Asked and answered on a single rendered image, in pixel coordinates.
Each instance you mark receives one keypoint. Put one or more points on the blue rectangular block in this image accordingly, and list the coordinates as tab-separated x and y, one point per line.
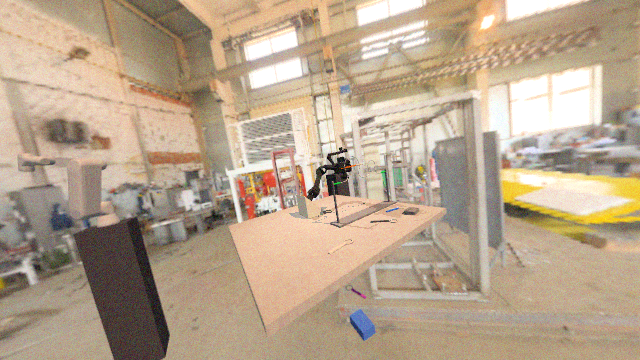
362	324

